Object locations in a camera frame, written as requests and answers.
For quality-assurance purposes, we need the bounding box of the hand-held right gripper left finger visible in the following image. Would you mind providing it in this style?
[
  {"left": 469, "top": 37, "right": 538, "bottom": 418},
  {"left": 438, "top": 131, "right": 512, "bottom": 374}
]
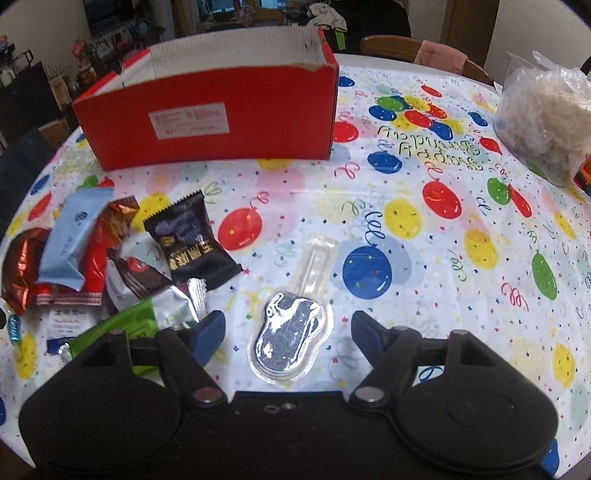
[{"left": 69, "top": 310, "right": 228, "bottom": 409}]

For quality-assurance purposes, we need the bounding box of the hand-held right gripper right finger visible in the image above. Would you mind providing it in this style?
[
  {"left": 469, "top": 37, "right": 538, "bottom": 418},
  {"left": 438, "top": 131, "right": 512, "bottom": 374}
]
[{"left": 348, "top": 310, "right": 509, "bottom": 409}]

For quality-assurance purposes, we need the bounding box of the clear plastic blister pack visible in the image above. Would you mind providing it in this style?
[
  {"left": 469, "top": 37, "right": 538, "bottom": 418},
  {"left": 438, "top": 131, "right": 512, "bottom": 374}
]
[{"left": 247, "top": 234, "right": 340, "bottom": 384}]

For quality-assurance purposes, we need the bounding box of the green and silver snack packet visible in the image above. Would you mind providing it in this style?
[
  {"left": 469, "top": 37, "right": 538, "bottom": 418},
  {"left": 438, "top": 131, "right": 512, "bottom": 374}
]
[{"left": 69, "top": 277, "right": 209, "bottom": 365}]

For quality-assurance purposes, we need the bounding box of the black snack packet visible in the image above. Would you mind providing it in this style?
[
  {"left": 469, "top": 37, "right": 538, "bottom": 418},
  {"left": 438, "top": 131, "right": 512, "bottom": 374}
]
[{"left": 143, "top": 191, "right": 244, "bottom": 284}]

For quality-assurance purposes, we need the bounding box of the white chocolate print packet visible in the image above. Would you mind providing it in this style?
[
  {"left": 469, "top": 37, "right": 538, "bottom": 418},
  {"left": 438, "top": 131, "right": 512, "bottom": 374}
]
[{"left": 105, "top": 231, "right": 174, "bottom": 312}]

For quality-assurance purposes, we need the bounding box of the red and brown foil packet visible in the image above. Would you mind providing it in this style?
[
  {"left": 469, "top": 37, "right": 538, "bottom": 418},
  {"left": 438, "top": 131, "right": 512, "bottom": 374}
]
[{"left": 37, "top": 196, "right": 141, "bottom": 306}]

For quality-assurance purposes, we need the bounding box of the white text printed packet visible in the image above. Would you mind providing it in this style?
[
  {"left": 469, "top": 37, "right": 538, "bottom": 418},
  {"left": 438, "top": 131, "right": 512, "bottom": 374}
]
[{"left": 46, "top": 302, "right": 112, "bottom": 344}]

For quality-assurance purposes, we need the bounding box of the light blue snack packet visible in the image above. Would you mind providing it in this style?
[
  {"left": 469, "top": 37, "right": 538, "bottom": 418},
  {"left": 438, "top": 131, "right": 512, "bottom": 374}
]
[{"left": 38, "top": 187, "right": 114, "bottom": 291}]

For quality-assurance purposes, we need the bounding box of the shiny dark red foil packet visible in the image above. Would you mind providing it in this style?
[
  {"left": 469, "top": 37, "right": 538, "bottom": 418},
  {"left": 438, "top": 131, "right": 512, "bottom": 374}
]
[{"left": 1, "top": 227, "right": 52, "bottom": 315}]

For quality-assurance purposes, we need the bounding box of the red cardboard box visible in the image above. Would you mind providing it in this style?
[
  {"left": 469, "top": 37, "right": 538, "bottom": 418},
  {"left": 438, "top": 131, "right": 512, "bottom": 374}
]
[{"left": 71, "top": 27, "right": 340, "bottom": 171}]

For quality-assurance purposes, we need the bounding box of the balloon printed tablecloth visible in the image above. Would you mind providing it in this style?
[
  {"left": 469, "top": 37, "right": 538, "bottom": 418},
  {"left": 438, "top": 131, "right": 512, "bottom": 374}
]
[{"left": 0, "top": 53, "right": 591, "bottom": 480}]

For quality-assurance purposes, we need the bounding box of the dark blue denim cloth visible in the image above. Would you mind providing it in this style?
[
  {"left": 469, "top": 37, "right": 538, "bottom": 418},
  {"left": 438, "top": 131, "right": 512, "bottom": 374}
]
[{"left": 0, "top": 127, "right": 56, "bottom": 241}]

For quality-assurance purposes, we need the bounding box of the orange object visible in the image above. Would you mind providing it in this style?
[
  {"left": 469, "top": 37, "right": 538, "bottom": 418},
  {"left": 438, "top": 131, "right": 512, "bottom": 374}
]
[{"left": 573, "top": 157, "right": 591, "bottom": 199}]

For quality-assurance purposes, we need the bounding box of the filled clear plastic bag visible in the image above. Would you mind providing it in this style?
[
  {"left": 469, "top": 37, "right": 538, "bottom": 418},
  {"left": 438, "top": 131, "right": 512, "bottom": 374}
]
[{"left": 493, "top": 50, "right": 591, "bottom": 188}]

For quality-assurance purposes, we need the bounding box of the pink cloth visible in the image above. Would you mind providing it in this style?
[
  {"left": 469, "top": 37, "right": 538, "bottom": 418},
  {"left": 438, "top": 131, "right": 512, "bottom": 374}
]
[{"left": 413, "top": 40, "right": 469, "bottom": 75}]

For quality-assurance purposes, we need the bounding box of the wooden chair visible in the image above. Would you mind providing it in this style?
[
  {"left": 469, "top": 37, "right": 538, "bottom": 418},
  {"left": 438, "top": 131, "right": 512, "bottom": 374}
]
[{"left": 360, "top": 34, "right": 495, "bottom": 86}]

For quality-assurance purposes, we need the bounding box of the dark tall cabinet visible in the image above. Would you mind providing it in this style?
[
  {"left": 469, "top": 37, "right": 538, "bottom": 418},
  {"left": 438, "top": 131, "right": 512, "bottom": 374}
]
[{"left": 0, "top": 60, "right": 75, "bottom": 144}]

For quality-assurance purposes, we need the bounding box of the black jacket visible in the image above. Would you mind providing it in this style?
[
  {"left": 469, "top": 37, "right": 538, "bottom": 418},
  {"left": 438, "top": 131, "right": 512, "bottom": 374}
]
[{"left": 318, "top": 0, "right": 411, "bottom": 54}]

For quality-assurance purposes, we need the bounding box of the off-white garment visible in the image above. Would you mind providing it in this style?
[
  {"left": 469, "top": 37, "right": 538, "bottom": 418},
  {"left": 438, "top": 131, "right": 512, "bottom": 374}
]
[{"left": 307, "top": 2, "right": 348, "bottom": 31}]

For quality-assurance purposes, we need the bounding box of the flat screen television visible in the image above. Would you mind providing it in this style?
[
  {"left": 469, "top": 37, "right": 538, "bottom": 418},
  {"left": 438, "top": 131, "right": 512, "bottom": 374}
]
[{"left": 84, "top": 0, "right": 153, "bottom": 37}]

